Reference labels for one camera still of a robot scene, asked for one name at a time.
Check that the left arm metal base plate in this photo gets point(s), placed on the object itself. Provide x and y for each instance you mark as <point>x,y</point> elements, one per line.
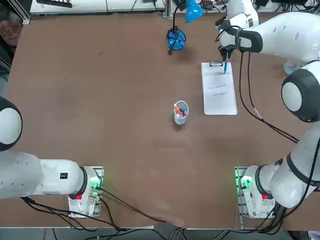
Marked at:
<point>100,170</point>

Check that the white paper sheet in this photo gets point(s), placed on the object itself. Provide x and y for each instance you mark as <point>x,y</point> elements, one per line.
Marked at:
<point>220,102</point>

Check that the clear plastic measuring cup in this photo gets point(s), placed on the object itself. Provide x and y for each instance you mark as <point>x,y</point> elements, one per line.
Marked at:
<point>180,120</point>
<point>291,68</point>

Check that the brown perforated plastic object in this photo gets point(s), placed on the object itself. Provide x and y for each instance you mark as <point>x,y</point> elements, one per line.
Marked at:
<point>10,31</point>

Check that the white side board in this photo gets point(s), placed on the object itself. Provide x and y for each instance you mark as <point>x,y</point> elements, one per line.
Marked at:
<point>87,6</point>

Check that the teal marker pen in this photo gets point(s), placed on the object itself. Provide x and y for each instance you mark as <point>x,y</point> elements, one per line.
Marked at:
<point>182,110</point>

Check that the pink marker pen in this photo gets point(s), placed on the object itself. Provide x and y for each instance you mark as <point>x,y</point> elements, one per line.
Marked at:
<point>184,114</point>

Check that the white clipboard with black clip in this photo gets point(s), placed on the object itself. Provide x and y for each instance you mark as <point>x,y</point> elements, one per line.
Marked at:
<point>216,64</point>

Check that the blue marker pen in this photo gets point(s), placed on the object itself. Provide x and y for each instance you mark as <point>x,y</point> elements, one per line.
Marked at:
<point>225,67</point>

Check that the aluminium camera post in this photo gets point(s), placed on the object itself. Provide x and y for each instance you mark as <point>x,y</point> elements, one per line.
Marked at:
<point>167,10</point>

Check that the orange marker pen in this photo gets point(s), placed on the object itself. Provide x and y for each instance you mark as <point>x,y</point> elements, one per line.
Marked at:
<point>177,109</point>

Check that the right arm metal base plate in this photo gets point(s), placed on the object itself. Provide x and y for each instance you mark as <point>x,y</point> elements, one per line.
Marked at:
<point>238,200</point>

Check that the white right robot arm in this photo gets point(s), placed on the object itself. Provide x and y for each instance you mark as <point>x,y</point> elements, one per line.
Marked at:
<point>287,32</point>

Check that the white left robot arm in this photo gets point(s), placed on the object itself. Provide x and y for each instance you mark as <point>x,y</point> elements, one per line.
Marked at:
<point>25,175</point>

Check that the blue desk lamp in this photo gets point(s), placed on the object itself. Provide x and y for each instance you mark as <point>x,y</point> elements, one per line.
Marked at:
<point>192,11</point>

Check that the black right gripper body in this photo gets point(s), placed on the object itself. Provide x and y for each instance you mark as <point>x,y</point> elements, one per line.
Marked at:
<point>226,49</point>

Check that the aluminium frame rail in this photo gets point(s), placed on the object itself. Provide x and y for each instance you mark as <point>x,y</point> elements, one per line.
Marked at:
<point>23,15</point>

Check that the black comb-shaped rack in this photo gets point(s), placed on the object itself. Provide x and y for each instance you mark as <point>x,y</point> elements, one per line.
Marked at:
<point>57,3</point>

